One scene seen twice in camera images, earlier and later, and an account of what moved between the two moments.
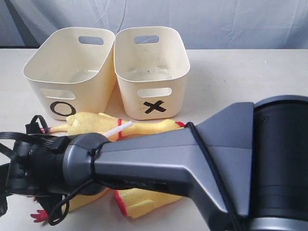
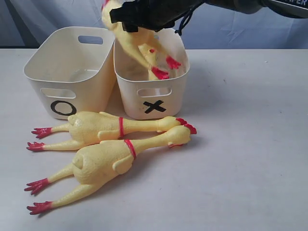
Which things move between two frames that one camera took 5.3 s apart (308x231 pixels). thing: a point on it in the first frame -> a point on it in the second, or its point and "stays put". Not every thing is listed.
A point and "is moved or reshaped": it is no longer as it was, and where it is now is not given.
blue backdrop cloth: (251, 24) stays put
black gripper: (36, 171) -> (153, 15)
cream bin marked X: (150, 64) stays put
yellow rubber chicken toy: (135, 201) is moved or reshaped
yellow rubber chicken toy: (42, 216) -> (142, 44)
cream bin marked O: (72, 70) stays put
